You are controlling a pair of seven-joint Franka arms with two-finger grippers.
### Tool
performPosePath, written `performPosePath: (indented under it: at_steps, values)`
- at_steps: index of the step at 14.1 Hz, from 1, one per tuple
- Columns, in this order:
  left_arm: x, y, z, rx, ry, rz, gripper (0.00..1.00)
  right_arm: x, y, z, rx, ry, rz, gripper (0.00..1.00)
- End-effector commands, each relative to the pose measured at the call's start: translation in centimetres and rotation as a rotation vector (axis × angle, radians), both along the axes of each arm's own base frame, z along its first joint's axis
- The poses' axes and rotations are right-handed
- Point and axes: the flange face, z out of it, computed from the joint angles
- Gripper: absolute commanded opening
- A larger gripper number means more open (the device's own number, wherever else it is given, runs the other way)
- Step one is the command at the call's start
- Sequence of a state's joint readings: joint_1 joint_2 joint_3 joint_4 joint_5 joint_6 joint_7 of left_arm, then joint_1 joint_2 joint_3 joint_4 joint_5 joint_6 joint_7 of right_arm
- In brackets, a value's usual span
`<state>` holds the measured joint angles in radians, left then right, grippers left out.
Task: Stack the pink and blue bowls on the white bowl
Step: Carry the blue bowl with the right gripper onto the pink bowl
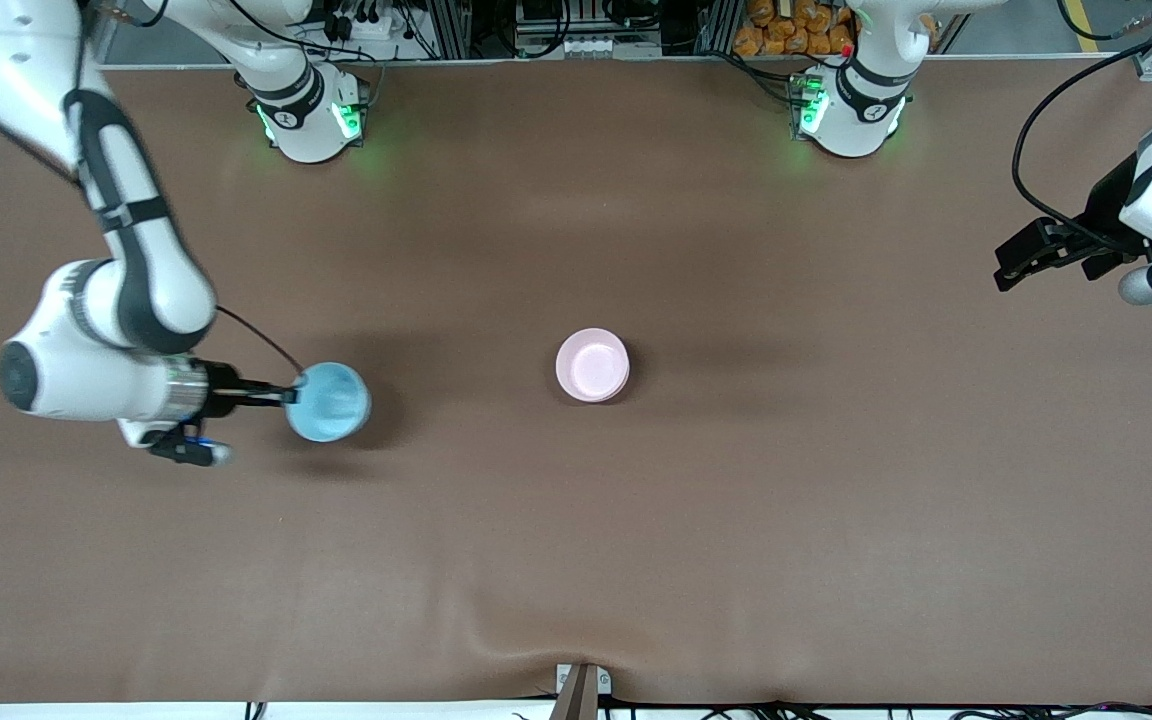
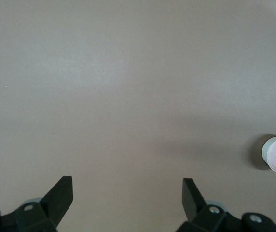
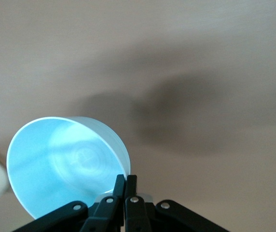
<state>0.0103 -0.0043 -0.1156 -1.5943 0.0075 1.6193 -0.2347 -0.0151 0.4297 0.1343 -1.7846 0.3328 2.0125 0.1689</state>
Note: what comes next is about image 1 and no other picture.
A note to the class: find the white power strip black plugs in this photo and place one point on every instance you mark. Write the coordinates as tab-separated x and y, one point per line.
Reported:
366	30

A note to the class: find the small white connector strip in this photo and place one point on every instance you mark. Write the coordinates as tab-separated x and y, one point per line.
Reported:
588	45

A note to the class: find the metal table edge bracket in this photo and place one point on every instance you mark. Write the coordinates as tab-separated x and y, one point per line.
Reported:
583	690

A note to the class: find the orange packages pile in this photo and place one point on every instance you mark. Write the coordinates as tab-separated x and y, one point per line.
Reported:
776	30

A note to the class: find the blue bowl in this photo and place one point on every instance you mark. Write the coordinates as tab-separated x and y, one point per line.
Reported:
331	405

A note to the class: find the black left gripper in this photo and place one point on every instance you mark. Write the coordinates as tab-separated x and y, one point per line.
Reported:
1102	212

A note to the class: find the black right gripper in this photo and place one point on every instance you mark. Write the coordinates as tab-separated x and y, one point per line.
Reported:
224	380

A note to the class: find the brown table cover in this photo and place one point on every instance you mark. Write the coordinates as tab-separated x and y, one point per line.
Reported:
576	520

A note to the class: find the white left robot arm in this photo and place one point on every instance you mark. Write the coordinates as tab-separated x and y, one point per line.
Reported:
861	110

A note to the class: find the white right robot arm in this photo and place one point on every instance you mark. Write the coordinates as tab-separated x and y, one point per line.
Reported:
86	385

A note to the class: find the aluminium frame post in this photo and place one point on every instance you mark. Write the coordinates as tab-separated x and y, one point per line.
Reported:
721	25
451	30

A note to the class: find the pink bowl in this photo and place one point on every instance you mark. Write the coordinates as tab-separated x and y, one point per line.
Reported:
591	365

